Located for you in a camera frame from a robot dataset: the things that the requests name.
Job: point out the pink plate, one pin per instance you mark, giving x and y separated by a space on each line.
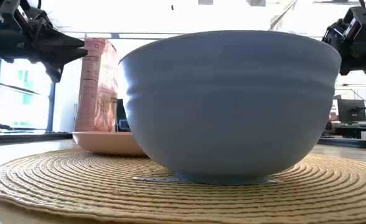
108 143

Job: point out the dark background monitor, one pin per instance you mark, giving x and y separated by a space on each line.
351 110

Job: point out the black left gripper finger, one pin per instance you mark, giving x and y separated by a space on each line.
58 59
64 40

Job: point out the blue bowl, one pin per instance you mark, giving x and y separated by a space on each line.
229 105

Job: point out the round woven straw placemat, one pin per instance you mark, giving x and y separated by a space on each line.
77 189

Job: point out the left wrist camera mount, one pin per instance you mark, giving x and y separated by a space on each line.
8 7

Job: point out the background desk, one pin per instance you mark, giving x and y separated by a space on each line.
354 129

